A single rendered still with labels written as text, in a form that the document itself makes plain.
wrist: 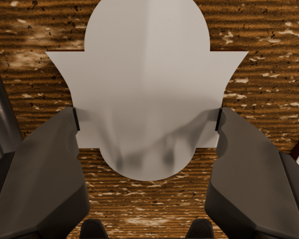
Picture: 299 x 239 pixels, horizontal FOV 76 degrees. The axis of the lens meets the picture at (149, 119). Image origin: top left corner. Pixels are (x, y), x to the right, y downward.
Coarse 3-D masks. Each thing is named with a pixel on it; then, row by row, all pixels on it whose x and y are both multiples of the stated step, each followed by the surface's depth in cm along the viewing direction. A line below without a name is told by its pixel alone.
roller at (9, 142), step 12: (0, 84) 15; (0, 96) 15; (0, 108) 15; (12, 108) 16; (0, 120) 16; (12, 120) 16; (0, 132) 16; (12, 132) 17; (0, 144) 17; (12, 144) 17; (0, 156) 18
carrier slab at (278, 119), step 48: (0, 0) 10; (48, 0) 10; (96, 0) 10; (240, 0) 10; (288, 0) 10; (0, 48) 12; (48, 48) 12; (240, 48) 12; (288, 48) 12; (48, 96) 13; (240, 96) 13; (288, 96) 13; (288, 144) 15; (96, 192) 17; (144, 192) 18; (192, 192) 18
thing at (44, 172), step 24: (48, 120) 10; (72, 120) 11; (24, 144) 8; (48, 144) 8; (72, 144) 9; (24, 168) 7; (48, 168) 7; (72, 168) 7; (0, 192) 6; (24, 192) 6; (48, 192) 6; (72, 192) 6; (0, 216) 6; (24, 216) 6; (48, 216) 6; (72, 216) 7
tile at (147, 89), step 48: (144, 0) 10; (192, 0) 10; (96, 48) 11; (144, 48) 11; (192, 48) 11; (96, 96) 12; (144, 96) 12; (192, 96) 12; (96, 144) 14; (144, 144) 14; (192, 144) 14
